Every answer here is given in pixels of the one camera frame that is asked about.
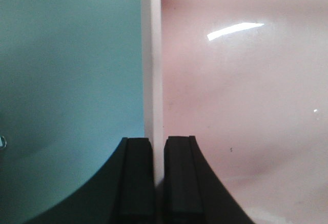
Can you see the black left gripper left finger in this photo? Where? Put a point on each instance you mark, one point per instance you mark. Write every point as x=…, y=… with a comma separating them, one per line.
x=121, y=191

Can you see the pink plastic bin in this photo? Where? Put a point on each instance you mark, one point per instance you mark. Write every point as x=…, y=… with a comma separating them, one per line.
x=248, y=78

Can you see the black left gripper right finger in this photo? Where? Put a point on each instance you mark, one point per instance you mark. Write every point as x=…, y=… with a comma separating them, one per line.
x=192, y=193

